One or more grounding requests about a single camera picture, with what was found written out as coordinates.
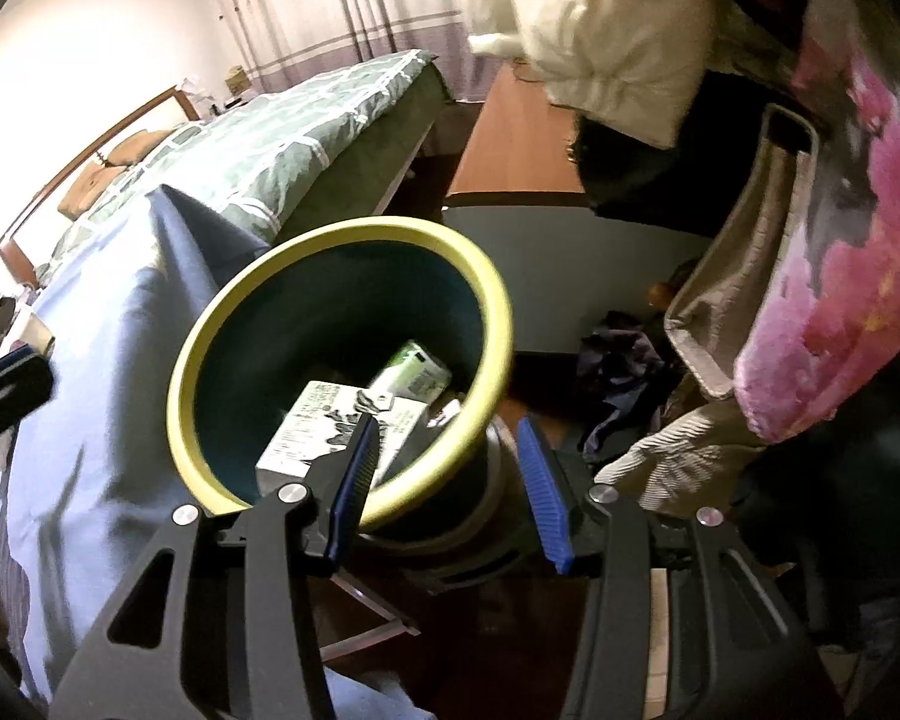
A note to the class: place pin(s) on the bed with green plaid cover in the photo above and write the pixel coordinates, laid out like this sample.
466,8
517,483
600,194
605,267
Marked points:
307,112

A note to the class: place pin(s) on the small box on nightstand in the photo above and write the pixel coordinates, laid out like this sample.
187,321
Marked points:
236,79

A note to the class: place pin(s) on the brown pillow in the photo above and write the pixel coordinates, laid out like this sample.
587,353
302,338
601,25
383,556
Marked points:
86,191

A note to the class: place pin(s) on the metal stool frame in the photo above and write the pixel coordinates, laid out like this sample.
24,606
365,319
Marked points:
375,600

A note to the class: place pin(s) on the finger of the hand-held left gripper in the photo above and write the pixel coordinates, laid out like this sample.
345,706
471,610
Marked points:
7,386

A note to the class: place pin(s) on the white printed carton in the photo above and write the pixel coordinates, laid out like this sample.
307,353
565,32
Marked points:
322,420

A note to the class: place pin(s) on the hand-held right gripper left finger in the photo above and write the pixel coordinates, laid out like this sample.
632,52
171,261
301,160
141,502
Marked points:
356,480

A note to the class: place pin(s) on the blue blanket with star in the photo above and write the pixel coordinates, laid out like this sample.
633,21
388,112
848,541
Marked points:
105,360

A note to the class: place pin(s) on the wooden desk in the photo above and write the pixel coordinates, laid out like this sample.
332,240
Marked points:
525,150

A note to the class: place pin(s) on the pink floral cloth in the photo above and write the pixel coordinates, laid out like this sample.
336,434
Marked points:
855,240

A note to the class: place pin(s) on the yellow-rimmed dark bin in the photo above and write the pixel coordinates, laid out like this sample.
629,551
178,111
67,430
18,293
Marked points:
345,300

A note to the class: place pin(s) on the white ribbed cloth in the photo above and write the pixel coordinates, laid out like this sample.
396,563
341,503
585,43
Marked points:
667,457

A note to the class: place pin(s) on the dark cloth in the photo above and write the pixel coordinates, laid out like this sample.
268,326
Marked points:
622,375

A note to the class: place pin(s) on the cream puffer jacket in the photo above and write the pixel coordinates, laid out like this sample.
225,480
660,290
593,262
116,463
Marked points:
607,22

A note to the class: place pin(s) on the black garment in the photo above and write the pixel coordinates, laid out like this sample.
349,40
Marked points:
645,172

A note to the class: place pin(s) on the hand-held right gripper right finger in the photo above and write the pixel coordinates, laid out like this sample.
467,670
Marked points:
541,495

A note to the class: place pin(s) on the wooden headboard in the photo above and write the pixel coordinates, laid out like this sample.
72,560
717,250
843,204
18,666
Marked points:
82,165

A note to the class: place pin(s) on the green and white carton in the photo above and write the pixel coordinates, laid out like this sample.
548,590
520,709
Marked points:
412,371

